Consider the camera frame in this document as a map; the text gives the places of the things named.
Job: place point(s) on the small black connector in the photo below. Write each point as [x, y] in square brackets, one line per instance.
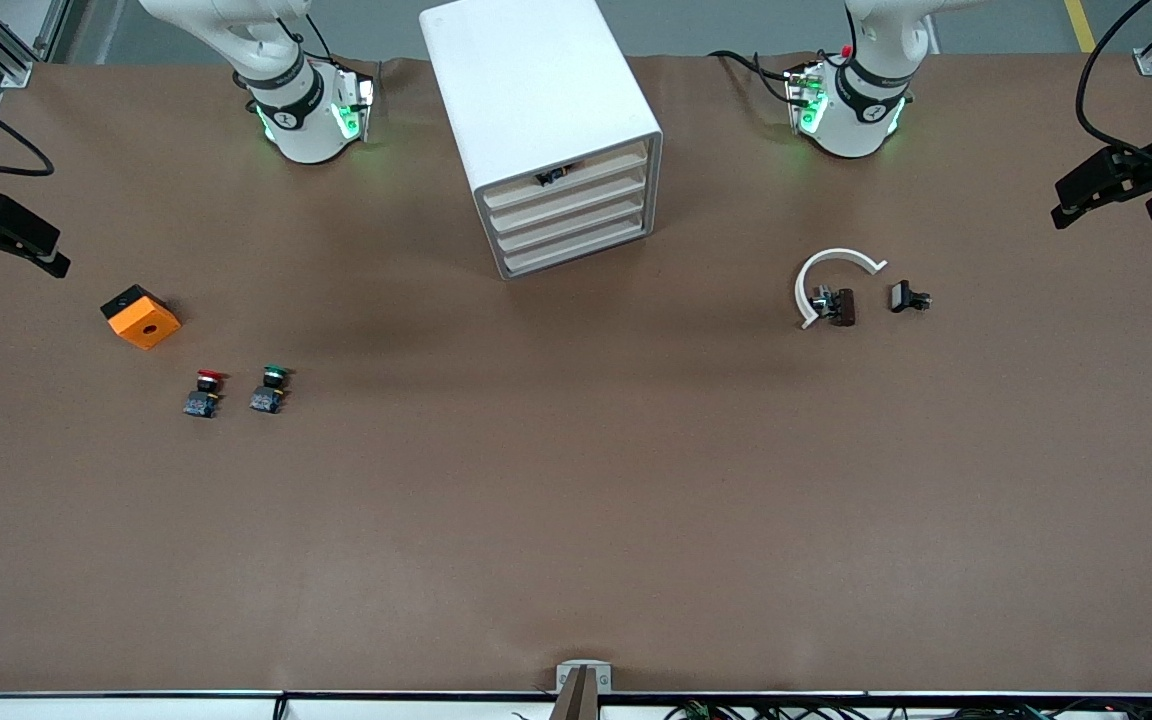
[901, 296]

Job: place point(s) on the yellow floor tape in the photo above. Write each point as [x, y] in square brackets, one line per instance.
[1082, 25]

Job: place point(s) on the yellow push button switch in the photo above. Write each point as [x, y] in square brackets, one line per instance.
[548, 179]

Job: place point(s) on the orange box with hole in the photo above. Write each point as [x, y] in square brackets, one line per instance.
[146, 325]

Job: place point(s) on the white drawer cabinet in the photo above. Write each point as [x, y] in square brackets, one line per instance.
[536, 90]

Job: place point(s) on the cream plastic drawer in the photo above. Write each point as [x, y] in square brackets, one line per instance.
[576, 224]
[581, 246]
[571, 201]
[616, 160]

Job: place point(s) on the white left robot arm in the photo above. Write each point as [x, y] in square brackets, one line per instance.
[866, 120]

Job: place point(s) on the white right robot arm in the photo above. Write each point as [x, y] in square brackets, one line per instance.
[308, 135]

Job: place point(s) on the brown table cover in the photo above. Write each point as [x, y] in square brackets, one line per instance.
[576, 500]

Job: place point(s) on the green push button switch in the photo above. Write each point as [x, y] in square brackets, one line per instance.
[266, 400]

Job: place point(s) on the white curved pipe clamp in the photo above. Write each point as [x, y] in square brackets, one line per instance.
[801, 292]

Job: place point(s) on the red push button switch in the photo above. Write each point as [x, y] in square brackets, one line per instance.
[201, 403]

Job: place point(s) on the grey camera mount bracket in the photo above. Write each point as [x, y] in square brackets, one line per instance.
[584, 700]

